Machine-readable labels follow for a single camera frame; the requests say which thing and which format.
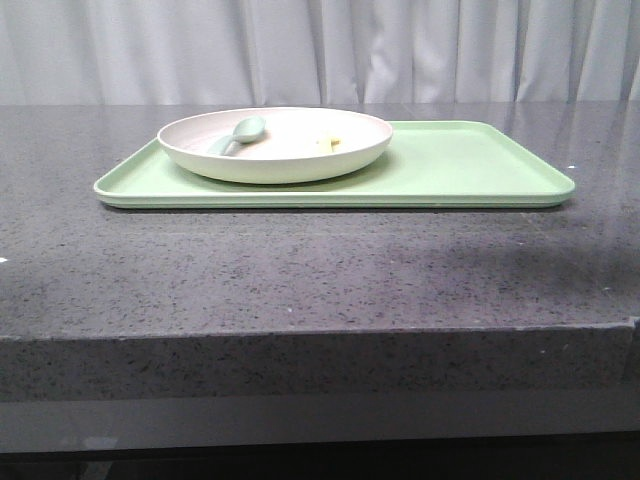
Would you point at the yellow plastic fork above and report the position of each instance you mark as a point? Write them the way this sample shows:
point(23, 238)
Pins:
point(326, 142)

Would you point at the white round plate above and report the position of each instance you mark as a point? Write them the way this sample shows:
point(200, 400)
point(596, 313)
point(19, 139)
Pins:
point(287, 153)

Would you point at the light green rectangular tray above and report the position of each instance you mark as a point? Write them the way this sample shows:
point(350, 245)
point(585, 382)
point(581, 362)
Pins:
point(428, 164)

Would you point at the pale green spoon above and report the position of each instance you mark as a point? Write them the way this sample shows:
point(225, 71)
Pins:
point(247, 131)

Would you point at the grey pleated curtain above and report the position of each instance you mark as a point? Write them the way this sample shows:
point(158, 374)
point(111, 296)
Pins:
point(317, 52)

